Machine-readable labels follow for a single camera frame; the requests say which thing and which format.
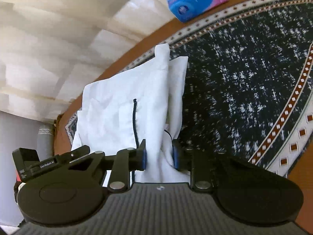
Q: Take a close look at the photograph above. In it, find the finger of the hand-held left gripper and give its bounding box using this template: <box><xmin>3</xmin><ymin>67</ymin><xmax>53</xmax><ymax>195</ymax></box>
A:
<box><xmin>57</xmin><ymin>145</ymin><xmax>91</xmax><ymax>165</ymax></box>

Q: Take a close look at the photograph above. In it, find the black patterned tablecloth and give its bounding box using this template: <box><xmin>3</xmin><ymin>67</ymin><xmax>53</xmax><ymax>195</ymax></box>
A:
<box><xmin>65</xmin><ymin>0</ymin><xmax>313</xmax><ymax>179</ymax></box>

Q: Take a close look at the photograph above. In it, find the grey object with lace trim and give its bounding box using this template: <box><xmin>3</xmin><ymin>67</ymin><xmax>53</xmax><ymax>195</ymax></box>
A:
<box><xmin>37</xmin><ymin>124</ymin><xmax>58</xmax><ymax>162</ymax></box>

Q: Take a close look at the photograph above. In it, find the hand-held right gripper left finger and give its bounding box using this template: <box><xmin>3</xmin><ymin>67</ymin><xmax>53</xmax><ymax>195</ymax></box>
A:
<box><xmin>68</xmin><ymin>139</ymin><xmax>147</xmax><ymax>192</ymax></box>

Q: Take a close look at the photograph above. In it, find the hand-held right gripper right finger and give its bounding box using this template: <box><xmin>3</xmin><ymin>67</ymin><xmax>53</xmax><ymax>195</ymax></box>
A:
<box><xmin>172</xmin><ymin>139</ymin><xmax>242</xmax><ymax>192</ymax></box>

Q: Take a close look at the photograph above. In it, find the white garment with dark trim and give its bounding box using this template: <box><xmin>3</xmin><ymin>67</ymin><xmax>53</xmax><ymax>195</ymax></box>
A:
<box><xmin>71</xmin><ymin>43</ymin><xmax>191</xmax><ymax>184</ymax></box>

